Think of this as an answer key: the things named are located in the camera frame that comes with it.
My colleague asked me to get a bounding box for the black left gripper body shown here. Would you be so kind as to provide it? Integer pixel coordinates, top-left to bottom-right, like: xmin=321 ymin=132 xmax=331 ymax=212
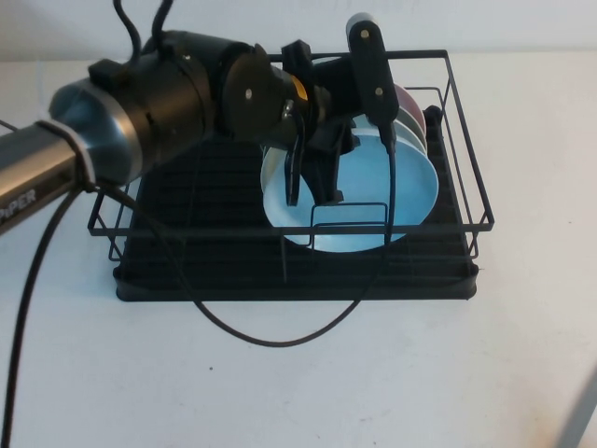
xmin=278 ymin=40 xmax=361 ymax=156

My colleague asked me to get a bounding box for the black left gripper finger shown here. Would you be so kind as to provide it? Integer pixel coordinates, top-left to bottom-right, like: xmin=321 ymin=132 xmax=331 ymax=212
xmin=306 ymin=124 xmax=347 ymax=205
xmin=283 ymin=137 xmax=308 ymax=207

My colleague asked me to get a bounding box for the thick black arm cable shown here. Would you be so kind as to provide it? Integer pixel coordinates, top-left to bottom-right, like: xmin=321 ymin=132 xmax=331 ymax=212
xmin=0 ymin=186 xmax=78 ymax=448

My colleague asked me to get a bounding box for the light blue plate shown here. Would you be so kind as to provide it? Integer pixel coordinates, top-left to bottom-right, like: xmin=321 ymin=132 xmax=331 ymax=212
xmin=261 ymin=116 xmax=440 ymax=256

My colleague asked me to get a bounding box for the grey-green plate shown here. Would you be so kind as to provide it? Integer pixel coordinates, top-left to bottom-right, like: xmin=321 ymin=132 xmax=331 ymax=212
xmin=395 ymin=109 xmax=428 ymax=141

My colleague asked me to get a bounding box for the pink plate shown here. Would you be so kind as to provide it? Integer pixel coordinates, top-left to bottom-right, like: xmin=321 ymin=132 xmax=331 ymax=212
xmin=393 ymin=82 xmax=426 ymax=132

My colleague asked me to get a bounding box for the thin black camera cable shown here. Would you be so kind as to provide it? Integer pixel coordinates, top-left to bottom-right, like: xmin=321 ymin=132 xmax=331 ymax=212
xmin=88 ymin=119 xmax=397 ymax=349

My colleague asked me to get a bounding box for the white cable tie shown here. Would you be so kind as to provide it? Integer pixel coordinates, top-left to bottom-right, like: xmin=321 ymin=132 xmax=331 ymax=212
xmin=36 ymin=119 xmax=97 ymax=186

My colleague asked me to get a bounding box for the black wire dish rack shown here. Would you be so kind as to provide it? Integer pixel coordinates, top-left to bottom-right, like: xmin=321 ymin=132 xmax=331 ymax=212
xmin=85 ymin=49 xmax=495 ymax=262

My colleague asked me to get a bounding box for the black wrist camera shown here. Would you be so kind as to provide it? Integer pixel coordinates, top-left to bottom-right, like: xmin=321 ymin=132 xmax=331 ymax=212
xmin=344 ymin=13 xmax=398 ymax=127

